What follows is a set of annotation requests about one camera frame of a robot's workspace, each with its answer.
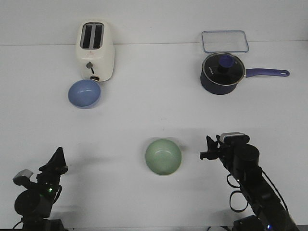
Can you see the green bowl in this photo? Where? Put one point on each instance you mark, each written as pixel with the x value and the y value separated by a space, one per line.
pixel 163 157

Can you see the blue bowl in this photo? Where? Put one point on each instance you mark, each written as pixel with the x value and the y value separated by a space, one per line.
pixel 84 94

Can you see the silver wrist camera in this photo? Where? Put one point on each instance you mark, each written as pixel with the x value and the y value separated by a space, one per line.
pixel 22 177
pixel 234 137

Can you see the glass pot lid blue knob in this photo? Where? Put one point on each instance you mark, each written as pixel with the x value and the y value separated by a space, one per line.
pixel 223 68

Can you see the dark blue saucepan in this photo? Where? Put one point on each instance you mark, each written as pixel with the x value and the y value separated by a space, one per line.
pixel 221 90

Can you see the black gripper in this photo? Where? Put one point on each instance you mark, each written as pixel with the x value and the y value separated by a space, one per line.
pixel 214 151
pixel 49 178

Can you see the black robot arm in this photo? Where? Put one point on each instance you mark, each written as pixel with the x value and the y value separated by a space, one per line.
pixel 36 202
pixel 242 162

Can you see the cream two-slot toaster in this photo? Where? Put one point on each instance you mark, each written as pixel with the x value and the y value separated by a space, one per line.
pixel 95 50

